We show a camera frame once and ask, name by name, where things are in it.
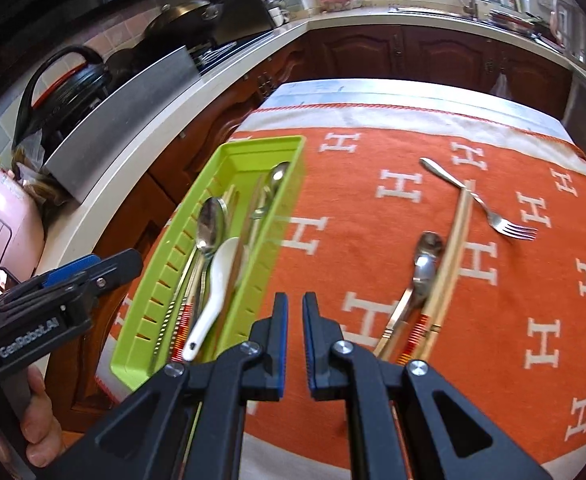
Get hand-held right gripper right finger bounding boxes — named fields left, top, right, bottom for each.
left=301, top=291, right=552, bottom=480

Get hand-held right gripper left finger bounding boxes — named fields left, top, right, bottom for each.
left=36, top=292, right=290, bottom=480

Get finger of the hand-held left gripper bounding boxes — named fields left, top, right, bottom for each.
left=38, top=254, right=103, bottom=291
left=62, top=248, right=145, bottom=312

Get green plastic utensil tray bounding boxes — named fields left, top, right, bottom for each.
left=109, top=135, right=308, bottom=378

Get silver metal chopstick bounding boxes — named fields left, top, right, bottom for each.
left=165, top=245, right=204, bottom=341
left=152, top=240, right=201, bottom=367

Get white ceramic spoon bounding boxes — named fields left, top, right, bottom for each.
left=181, top=236, right=248, bottom=362

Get silver metal spoon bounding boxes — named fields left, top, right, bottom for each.
left=249, top=161, right=292, bottom=221
left=373, top=231, right=447, bottom=358
left=185, top=196, right=228, bottom=331

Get person's left hand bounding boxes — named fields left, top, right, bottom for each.
left=20, top=366, right=64, bottom=468

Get pink kitchen appliance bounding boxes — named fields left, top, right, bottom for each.
left=0, top=159, right=45, bottom=306

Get bag of dried food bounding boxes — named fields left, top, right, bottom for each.
left=12, top=142, right=74, bottom=206

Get white kitchen countertop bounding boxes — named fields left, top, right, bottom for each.
left=33, top=2, right=586, bottom=281

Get orange printed blanket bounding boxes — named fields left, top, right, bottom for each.
left=96, top=102, right=586, bottom=480

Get stainless steel stove panel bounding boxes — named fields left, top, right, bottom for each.
left=42, top=44, right=203, bottom=204

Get silver metal fork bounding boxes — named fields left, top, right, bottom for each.
left=419, top=156, right=540, bottom=242

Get gas stove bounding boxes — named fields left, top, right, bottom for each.
left=193, top=40, right=244, bottom=73

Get black frying pan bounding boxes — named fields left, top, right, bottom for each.
left=142, top=0, right=265, bottom=43

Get dark wooden kitchen cabinets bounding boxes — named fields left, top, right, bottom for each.
left=43, top=25, right=574, bottom=436

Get white hanging bag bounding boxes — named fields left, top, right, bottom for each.
left=489, top=71, right=514, bottom=100

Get dish rack with dishes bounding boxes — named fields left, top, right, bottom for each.
left=488, top=7, right=571, bottom=51

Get black pot with handle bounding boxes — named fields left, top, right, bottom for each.
left=12, top=45, right=113, bottom=153

